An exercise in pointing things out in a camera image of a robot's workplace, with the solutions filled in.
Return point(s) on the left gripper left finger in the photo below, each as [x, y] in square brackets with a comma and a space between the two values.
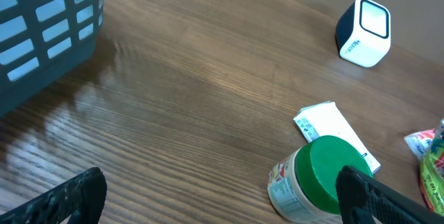
[78, 200]

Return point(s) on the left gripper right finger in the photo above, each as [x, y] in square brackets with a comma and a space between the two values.
[362, 200]

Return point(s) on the green lid plastic jar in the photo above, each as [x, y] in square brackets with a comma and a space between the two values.
[302, 186]

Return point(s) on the red small snack pack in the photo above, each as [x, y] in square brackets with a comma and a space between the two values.
[419, 142]

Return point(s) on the haribo gummy bag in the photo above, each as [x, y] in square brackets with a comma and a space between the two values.
[431, 172]

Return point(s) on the white tissue pack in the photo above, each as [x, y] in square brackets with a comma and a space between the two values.
[325, 119]

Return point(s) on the white barcode scanner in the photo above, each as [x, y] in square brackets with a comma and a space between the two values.
[363, 33]

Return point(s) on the grey plastic mesh basket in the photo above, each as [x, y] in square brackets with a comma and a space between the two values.
[41, 40]

